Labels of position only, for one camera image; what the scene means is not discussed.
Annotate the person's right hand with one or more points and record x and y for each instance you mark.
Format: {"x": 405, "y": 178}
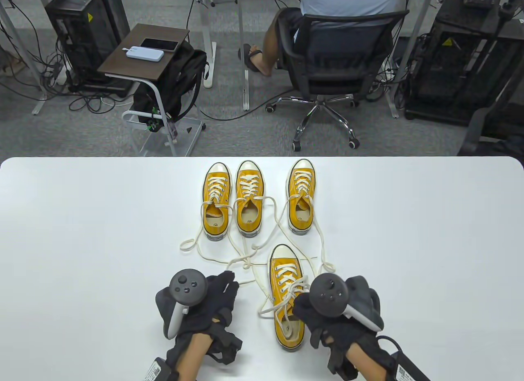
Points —
{"x": 339, "y": 332}

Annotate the person's left hand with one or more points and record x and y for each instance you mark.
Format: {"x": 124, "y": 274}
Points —
{"x": 204, "y": 319}

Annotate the gray handheld controller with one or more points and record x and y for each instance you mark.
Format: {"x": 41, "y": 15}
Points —
{"x": 327, "y": 293}
{"x": 187, "y": 287}

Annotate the person's right forearm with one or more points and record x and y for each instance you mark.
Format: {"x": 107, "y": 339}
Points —
{"x": 368, "y": 364}

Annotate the person's left forearm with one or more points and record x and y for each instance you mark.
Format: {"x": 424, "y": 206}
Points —
{"x": 192, "y": 356}

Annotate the green bag accessory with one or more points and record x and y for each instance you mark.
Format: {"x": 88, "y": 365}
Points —
{"x": 153, "y": 119}

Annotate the white desk leg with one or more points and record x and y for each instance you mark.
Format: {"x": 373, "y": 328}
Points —
{"x": 39, "y": 102}
{"x": 208, "y": 70}
{"x": 246, "y": 90}
{"x": 392, "y": 98}

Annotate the black backpack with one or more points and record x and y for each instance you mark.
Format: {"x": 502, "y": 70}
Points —
{"x": 180, "y": 78}

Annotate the dark office chair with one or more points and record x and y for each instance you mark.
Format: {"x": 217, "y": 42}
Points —
{"x": 477, "y": 127}

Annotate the black sandal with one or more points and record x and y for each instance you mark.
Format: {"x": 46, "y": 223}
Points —
{"x": 247, "y": 55}

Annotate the brown side table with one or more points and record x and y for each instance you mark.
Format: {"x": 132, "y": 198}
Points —
{"x": 123, "y": 61}

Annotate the light blue power bank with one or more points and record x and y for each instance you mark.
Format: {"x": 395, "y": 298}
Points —
{"x": 145, "y": 53}

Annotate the black smartphone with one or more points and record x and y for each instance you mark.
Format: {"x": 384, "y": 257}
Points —
{"x": 159, "y": 44}

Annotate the black mesh office chair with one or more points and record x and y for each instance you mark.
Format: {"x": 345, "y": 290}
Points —
{"x": 339, "y": 49}

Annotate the black computer rack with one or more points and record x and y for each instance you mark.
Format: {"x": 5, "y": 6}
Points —
{"x": 446, "y": 70}

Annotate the black computer tower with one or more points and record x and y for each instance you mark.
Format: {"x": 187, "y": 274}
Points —
{"x": 82, "y": 29}

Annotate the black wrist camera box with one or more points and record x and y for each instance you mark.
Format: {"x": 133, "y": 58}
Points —
{"x": 407, "y": 370}
{"x": 159, "y": 370}

